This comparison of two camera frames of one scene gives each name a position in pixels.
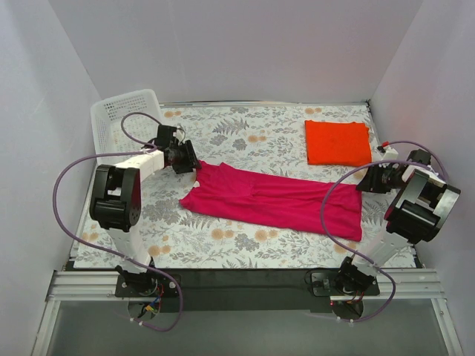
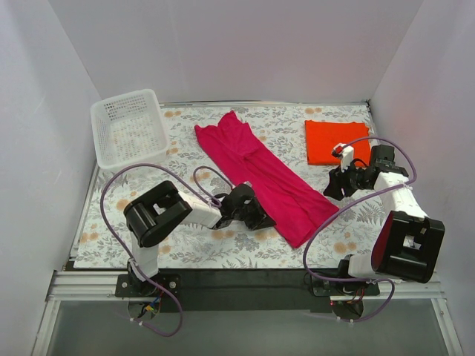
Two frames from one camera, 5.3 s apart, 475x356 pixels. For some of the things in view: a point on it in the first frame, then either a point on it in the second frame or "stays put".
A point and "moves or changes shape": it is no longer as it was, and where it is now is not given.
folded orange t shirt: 338,143 stays put
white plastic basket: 108,134 stays put
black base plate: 245,291 stays put
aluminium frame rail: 73,285 stays put
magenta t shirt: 277,204 moves or changes shape
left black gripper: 188,156 -> 251,211
